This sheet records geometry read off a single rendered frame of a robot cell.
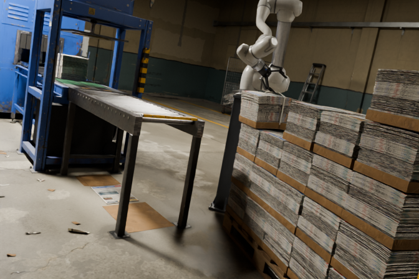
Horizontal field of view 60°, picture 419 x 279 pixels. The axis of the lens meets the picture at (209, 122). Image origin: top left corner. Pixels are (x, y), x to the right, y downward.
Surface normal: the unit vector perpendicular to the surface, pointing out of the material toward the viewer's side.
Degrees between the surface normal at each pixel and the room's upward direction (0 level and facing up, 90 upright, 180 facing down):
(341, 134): 90
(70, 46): 90
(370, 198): 90
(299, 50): 90
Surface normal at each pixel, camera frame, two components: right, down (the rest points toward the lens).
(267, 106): 0.32, 0.18
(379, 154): -0.92, -0.11
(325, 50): -0.78, -0.05
